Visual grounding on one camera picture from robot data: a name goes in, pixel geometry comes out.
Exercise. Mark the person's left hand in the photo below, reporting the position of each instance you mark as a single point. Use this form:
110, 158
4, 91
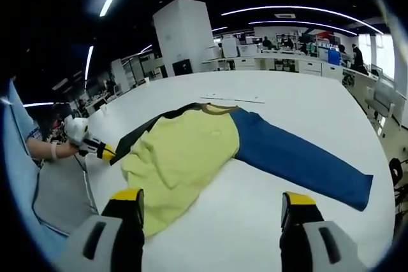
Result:
68, 150

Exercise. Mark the black cabinet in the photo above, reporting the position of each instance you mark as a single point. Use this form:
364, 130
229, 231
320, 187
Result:
182, 67

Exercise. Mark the row of white desks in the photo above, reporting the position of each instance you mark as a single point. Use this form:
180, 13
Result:
312, 66

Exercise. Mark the white square pillar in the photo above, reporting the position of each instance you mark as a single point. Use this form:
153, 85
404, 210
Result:
183, 33

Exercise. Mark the black office chair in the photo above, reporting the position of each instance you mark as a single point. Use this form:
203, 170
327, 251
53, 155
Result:
396, 170

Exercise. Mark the blue bin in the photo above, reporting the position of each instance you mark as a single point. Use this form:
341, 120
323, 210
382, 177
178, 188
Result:
334, 56

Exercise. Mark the ceiling air vent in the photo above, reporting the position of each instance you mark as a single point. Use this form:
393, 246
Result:
285, 16

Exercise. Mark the white shelving units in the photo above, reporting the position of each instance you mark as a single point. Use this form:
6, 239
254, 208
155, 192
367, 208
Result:
134, 71

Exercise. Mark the white board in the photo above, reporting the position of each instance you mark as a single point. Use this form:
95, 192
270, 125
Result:
230, 47

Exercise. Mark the yellow garment with dark sleeves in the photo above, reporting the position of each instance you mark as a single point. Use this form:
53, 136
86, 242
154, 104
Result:
191, 144

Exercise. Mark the white template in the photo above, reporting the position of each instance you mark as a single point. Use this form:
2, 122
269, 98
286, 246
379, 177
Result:
236, 100

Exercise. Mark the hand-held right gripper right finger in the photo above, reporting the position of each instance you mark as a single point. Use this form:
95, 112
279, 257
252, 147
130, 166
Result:
306, 246

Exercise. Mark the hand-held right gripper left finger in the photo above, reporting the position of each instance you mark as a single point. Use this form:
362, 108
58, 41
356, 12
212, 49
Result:
108, 246

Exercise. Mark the long curved ceiling light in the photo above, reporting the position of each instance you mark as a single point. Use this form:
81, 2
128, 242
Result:
296, 7
299, 22

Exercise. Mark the short ceiling light strip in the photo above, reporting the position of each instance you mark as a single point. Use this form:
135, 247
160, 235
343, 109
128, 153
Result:
38, 104
145, 48
220, 29
89, 65

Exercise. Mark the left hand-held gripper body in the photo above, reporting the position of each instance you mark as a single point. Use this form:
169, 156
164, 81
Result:
78, 130

